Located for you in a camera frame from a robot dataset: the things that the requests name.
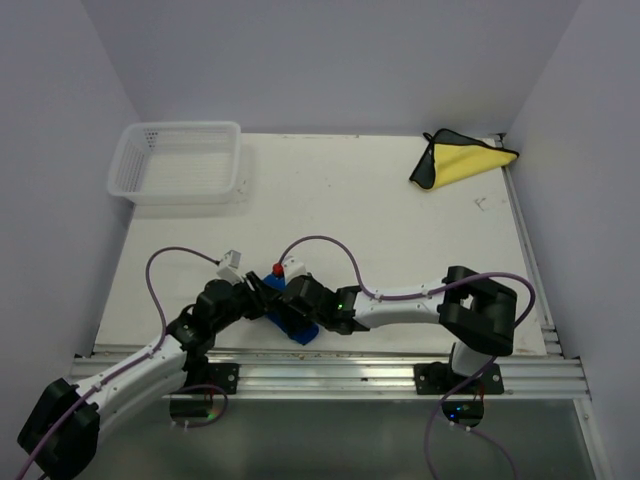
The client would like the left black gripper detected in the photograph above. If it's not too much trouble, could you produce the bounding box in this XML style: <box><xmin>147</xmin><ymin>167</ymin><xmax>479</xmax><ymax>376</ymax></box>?
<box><xmin>212</xmin><ymin>270</ymin><xmax>279</xmax><ymax>333</ymax></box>

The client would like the blue towel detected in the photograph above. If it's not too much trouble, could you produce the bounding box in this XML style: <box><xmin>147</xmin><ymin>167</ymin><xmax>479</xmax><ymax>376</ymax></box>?
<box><xmin>263</xmin><ymin>272</ymin><xmax>320</xmax><ymax>346</ymax></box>

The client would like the yellow and black towel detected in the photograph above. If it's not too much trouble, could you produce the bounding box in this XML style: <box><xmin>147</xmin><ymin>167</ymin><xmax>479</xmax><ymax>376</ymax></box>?
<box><xmin>409</xmin><ymin>128</ymin><xmax>519</xmax><ymax>191</ymax></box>

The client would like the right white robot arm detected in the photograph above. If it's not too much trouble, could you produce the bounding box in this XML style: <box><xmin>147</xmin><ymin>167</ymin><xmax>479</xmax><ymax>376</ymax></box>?
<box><xmin>282</xmin><ymin>266</ymin><xmax>517</xmax><ymax>393</ymax></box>

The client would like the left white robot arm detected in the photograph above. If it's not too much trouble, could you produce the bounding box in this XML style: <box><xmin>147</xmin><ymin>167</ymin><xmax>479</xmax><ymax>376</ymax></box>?
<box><xmin>17</xmin><ymin>273</ymin><xmax>284</xmax><ymax>479</ymax></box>

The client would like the white plastic basket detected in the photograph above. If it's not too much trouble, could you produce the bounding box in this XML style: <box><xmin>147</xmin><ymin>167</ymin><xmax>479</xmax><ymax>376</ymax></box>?
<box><xmin>106</xmin><ymin>121</ymin><xmax>241</xmax><ymax>206</ymax></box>

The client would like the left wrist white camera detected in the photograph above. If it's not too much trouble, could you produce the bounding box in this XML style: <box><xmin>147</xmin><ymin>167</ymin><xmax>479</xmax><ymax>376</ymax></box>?
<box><xmin>216</xmin><ymin>250</ymin><xmax>242</xmax><ymax>284</ymax></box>

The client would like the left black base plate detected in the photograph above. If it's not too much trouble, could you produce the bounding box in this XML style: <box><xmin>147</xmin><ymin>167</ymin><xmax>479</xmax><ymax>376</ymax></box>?
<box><xmin>176</xmin><ymin>362</ymin><xmax>240</xmax><ymax>395</ymax></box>

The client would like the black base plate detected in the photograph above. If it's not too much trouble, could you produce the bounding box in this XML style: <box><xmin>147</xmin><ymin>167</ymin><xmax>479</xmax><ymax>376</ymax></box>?
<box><xmin>176</xmin><ymin>362</ymin><xmax>240</xmax><ymax>395</ymax></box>
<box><xmin>413</xmin><ymin>362</ymin><xmax>505</xmax><ymax>396</ymax></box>

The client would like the aluminium mounting rail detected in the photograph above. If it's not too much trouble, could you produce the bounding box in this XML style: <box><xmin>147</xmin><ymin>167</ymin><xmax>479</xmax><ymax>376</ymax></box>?
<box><xmin>64</xmin><ymin>352</ymin><xmax>594</xmax><ymax>401</ymax></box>

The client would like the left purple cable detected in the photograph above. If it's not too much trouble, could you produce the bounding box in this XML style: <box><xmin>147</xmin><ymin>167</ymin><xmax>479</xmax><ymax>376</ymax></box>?
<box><xmin>0</xmin><ymin>246</ymin><xmax>231</xmax><ymax>480</ymax></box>

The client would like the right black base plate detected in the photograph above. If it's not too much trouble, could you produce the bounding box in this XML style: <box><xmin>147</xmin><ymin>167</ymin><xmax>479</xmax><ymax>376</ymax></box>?
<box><xmin>413</xmin><ymin>362</ymin><xmax>505</xmax><ymax>396</ymax></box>

